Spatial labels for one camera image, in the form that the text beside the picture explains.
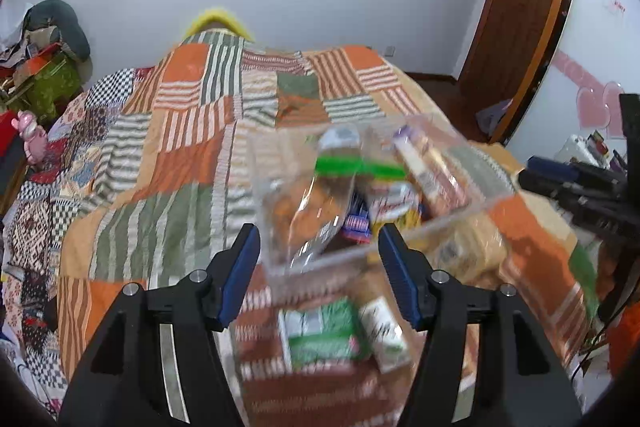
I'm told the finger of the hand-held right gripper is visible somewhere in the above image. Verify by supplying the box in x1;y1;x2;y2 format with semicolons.
527;156;627;184
517;169;631;214

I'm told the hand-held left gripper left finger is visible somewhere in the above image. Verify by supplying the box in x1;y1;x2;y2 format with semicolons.
57;223;262;427

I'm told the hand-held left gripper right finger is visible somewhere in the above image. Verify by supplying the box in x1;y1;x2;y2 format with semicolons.
378;223;583;427

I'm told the clear plastic container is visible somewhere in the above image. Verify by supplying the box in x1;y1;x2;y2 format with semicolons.
250;114;516;280

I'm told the blue snack packet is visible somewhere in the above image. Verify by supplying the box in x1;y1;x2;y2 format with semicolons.
342;192;374;243

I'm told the red and white snack packet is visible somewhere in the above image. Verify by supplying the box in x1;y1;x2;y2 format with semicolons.
365;182;422;228

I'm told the bread bag with green stripe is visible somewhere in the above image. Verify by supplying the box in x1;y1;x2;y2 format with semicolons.
260;124;407;258

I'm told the long pink biscuit packet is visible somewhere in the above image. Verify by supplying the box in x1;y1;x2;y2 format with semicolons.
392;124;471;220

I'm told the white green snack packet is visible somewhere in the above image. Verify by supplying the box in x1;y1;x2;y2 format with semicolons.
357;297;414;374

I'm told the yellow fried snack packet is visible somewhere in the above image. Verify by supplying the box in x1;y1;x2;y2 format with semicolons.
430;219;508;283

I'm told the pale plastic bag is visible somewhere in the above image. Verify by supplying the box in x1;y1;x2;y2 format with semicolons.
475;99;514;136

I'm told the green and white packet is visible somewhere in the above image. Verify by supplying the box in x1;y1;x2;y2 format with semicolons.
277;297;371;370

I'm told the orange striped patchwork blanket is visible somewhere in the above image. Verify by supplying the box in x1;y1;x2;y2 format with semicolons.
57;29;601;427

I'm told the wooden door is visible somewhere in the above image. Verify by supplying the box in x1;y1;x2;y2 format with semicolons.
457;0;583;145

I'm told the checkered patchwork quilt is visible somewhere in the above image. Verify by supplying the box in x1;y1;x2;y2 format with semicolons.
0;67;156;413

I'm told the pink plush toy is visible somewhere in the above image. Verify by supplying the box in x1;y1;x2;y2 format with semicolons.
12;109;49;166

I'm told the yellow foam tube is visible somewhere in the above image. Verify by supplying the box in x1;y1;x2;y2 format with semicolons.
182;7;256;42

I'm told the green patterned bag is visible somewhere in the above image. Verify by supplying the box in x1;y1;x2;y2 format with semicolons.
15;52;83;122

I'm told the red box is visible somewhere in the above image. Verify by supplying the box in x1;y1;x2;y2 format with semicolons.
0;112;26;160

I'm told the grey pillow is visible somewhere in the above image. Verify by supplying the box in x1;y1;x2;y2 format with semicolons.
22;0;92;62

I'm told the pile of clutter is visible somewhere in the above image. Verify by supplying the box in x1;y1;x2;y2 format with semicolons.
0;24;63;84

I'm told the pink heart wall sticker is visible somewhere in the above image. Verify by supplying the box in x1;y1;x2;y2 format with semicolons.
550;49;626;130

